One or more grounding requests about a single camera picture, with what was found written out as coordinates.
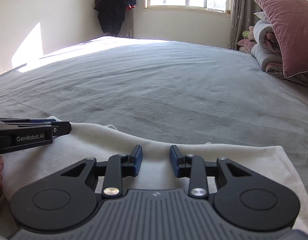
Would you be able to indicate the large pink pillow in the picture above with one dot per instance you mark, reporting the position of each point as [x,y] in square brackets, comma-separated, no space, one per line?
[291,30]

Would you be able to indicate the green plush toy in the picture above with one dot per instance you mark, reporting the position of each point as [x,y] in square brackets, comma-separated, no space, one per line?
[245,33]

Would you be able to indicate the small pink pillow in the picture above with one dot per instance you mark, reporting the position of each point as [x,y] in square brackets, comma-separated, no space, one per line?
[246,46]

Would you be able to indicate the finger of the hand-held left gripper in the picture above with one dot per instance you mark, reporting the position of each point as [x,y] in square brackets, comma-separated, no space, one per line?
[41,121]
[62,128]

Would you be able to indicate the grey patterned curtain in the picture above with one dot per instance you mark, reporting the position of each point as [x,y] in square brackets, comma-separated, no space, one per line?
[127,25]
[243,5]

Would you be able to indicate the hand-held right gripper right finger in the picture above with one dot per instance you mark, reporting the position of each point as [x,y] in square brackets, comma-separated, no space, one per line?
[174,162]

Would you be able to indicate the white printed sweatshirt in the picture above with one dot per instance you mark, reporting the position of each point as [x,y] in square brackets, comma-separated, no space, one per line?
[94,145]

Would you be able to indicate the folded grey pink quilt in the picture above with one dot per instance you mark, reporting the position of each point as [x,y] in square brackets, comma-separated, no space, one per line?
[266,47]

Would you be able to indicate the dark hanging jacket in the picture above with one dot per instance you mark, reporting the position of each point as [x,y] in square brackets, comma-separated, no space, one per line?
[114,7]

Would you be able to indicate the grey bed sheet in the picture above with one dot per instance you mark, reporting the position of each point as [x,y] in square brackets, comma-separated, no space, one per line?
[144,80]

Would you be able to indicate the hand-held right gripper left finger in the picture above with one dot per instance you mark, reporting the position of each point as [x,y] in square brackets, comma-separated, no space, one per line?
[138,161]

